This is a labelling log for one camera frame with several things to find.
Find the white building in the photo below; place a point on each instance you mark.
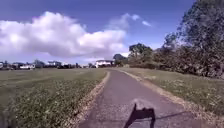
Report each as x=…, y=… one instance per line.
x=104, y=63

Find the grey asphalt path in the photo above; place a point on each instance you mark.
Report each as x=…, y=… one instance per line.
x=123, y=93

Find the green grass field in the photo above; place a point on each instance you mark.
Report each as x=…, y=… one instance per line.
x=43, y=93

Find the green grass strip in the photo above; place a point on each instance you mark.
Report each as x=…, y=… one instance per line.
x=193, y=88

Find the row of distant houses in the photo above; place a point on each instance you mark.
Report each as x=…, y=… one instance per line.
x=26, y=66

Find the row of green trees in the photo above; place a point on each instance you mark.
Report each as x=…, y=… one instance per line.
x=200, y=43

